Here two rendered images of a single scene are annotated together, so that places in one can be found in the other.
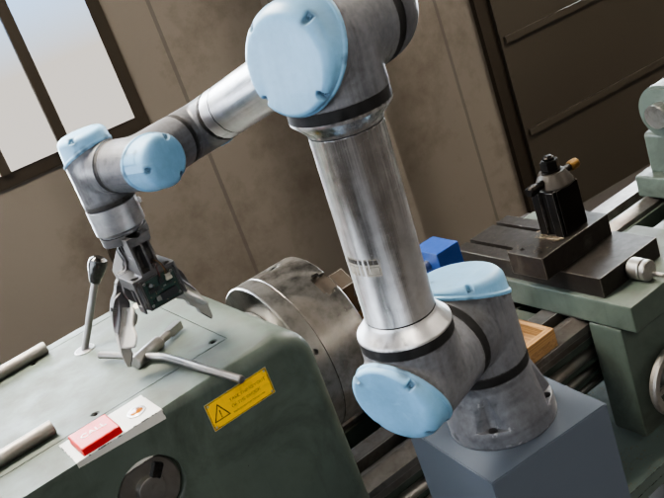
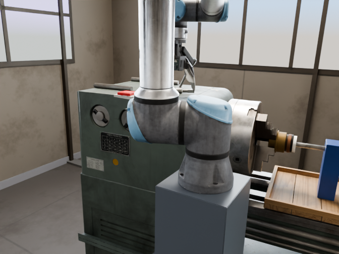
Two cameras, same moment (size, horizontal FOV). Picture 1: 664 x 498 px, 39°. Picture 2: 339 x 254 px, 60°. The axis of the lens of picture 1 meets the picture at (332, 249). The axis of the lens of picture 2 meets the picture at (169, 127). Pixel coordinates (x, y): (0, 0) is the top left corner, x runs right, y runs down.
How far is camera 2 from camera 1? 0.95 m
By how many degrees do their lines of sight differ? 50
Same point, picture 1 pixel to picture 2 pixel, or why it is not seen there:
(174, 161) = (176, 10)
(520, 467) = (169, 191)
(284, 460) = (172, 148)
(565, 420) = (207, 197)
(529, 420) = (191, 181)
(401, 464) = not seen: hidden behind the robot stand
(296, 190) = not seen: outside the picture
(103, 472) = (118, 103)
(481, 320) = (188, 117)
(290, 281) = (243, 105)
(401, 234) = (149, 43)
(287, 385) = not seen: hidden behind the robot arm
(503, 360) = (195, 146)
